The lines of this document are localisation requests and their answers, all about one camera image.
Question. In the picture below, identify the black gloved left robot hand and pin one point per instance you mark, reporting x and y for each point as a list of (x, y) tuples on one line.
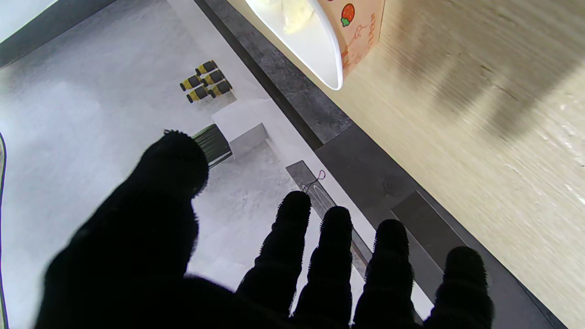
[(137, 256)]

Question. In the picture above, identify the white food container orange print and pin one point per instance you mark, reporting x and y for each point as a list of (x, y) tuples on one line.
[(320, 45)]

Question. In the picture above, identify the pale dumpling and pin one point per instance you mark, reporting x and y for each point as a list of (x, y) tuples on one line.
[(295, 16)]

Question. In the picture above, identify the green grass plant white pot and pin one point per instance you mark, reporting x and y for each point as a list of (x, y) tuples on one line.
[(240, 128)]

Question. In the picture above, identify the yellow black spice jar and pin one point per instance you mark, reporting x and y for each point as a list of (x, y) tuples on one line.
[(214, 76), (190, 83), (198, 94), (220, 87), (205, 67)]

